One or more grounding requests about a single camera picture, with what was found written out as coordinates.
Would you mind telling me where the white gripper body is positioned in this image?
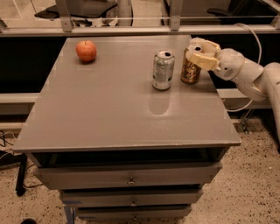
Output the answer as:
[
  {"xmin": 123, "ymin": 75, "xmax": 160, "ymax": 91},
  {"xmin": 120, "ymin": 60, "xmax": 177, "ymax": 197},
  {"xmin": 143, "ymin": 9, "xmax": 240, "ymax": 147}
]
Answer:
[{"xmin": 213, "ymin": 48, "xmax": 263, "ymax": 85}]

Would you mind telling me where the silver soda can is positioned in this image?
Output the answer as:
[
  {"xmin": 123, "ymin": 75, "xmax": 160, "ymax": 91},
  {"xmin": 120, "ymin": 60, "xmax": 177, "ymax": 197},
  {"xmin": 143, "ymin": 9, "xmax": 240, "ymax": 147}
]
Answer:
[{"xmin": 152, "ymin": 50, "xmax": 175, "ymax": 91}]

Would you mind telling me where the white cable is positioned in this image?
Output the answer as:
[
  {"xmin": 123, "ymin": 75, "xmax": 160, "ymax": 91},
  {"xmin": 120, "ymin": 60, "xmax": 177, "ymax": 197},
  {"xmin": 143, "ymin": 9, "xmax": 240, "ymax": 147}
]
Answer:
[{"xmin": 226, "ymin": 22, "xmax": 263, "ymax": 114}]

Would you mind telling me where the red apple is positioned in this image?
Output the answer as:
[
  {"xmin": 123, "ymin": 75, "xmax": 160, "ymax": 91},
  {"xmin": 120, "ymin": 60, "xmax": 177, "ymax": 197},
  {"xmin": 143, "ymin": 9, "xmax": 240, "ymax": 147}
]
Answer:
[{"xmin": 75, "ymin": 40, "xmax": 97, "ymax": 62}]

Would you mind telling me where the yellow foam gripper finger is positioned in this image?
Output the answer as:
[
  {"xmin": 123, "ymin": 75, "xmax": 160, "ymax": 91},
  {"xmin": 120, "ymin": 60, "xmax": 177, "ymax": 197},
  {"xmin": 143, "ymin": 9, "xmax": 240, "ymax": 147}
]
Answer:
[
  {"xmin": 185, "ymin": 51, "xmax": 219, "ymax": 71},
  {"xmin": 189, "ymin": 38, "xmax": 221, "ymax": 57}
]

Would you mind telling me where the grey drawer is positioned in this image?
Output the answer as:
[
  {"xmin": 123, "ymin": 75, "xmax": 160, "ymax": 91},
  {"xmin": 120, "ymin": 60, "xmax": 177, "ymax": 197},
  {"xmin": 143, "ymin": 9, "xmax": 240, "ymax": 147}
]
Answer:
[
  {"xmin": 60, "ymin": 188, "xmax": 203, "ymax": 207},
  {"xmin": 77, "ymin": 205, "xmax": 192, "ymax": 221},
  {"xmin": 34, "ymin": 162, "xmax": 222, "ymax": 190}
]

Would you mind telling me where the top grey drawer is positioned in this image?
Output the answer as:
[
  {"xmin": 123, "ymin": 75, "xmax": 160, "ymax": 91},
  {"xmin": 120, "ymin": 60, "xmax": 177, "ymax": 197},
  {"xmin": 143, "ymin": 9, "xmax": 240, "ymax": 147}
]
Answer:
[{"xmin": 34, "ymin": 162, "xmax": 222, "ymax": 190}]

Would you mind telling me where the black stand leg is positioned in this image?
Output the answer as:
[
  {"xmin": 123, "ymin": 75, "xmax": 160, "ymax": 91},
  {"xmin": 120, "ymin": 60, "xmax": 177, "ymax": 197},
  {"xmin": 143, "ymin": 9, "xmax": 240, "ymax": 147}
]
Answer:
[{"xmin": 16, "ymin": 154, "xmax": 27, "ymax": 197}]

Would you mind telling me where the grey metal railing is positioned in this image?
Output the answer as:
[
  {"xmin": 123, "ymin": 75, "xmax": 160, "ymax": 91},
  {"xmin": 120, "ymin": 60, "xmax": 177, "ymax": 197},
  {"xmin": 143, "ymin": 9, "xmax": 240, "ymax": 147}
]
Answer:
[{"xmin": 0, "ymin": 0, "xmax": 280, "ymax": 37}]

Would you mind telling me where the black office chair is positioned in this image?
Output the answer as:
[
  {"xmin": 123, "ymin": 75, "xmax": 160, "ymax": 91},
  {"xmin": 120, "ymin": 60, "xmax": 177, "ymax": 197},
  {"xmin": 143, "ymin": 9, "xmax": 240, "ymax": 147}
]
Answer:
[{"xmin": 34, "ymin": 0, "xmax": 117, "ymax": 26}]

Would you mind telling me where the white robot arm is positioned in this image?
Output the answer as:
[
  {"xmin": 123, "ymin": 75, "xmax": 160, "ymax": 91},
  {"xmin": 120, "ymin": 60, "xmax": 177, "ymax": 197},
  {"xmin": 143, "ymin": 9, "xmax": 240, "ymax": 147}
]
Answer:
[{"xmin": 186, "ymin": 38, "xmax": 280, "ymax": 140}]

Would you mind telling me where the middle grey drawer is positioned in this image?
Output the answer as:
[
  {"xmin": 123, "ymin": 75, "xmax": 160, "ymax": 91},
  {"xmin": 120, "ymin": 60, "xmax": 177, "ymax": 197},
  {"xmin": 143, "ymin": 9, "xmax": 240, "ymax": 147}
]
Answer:
[{"xmin": 60, "ymin": 188, "xmax": 203, "ymax": 207}]

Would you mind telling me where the bottom grey drawer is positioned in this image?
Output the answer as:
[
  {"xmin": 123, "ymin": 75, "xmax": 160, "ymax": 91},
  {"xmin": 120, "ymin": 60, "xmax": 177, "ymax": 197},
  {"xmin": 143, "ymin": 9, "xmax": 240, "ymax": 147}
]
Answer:
[{"xmin": 77, "ymin": 205, "xmax": 192, "ymax": 221}]

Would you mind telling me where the orange soda can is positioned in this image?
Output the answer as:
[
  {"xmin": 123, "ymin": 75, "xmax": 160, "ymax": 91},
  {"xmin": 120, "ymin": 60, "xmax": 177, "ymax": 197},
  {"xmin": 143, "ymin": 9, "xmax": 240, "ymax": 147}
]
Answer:
[{"xmin": 180, "ymin": 48, "xmax": 201, "ymax": 84}]

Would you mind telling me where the grey drawer cabinet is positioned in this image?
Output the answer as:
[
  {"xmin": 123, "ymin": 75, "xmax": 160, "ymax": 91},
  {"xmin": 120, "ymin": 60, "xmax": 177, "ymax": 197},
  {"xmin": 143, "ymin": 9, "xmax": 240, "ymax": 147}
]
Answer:
[{"xmin": 12, "ymin": 35, "xmax": 242, "ymax": 221}]

